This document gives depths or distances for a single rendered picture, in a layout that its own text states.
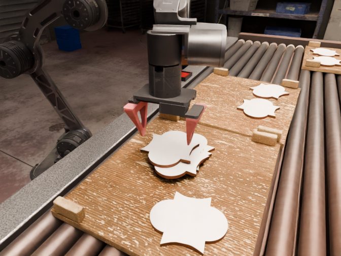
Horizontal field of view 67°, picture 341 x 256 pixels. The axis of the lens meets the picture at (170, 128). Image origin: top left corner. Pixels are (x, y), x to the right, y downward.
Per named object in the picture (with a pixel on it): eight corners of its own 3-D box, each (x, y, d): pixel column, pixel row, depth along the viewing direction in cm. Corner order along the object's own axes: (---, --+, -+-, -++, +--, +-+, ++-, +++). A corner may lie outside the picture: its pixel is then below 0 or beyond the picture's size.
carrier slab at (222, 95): (164, 117, 81) (163, 112, 80) (211, 75, 111) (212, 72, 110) (282, 149, 66) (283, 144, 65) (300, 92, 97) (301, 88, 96)
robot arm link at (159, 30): (150, 22, 44) (142, 27, 39) (191, 22, 43) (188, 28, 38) (151, 62, 47) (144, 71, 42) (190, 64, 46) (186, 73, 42)
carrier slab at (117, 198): (52, 216, 48) (49, 210, 47) (159, 119, 79) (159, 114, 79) (238, 312, 35) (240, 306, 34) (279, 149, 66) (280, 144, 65)
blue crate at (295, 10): (274, 13, 461) (276, 3, 452) (281, 10, 487) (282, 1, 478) (304, 15, 435) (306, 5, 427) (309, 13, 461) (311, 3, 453)
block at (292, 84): (280, 86, 97) (281, 79, 96) (280, 84, 99) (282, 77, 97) (297, 89, 95) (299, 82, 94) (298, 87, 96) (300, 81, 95)
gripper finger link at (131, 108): (140, 125, 57) (138, 84, 52) (171, 131, 54) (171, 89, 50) (126, 141, 51) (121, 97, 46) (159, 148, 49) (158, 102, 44)
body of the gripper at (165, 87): (147, 92, 52) (145, 54, 48) (196, 98, 49) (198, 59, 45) (132, 104, 47) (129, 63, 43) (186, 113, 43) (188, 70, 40)
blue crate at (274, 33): (262, 41, 484) (264, 29, 472) (264, 37, 517) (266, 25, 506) (298, 45, 464) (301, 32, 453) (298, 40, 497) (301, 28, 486)
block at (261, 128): (255, 136, 68) (257, 127, 67) (257, 132, 70) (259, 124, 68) (279, 142, 66) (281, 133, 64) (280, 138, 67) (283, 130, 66)
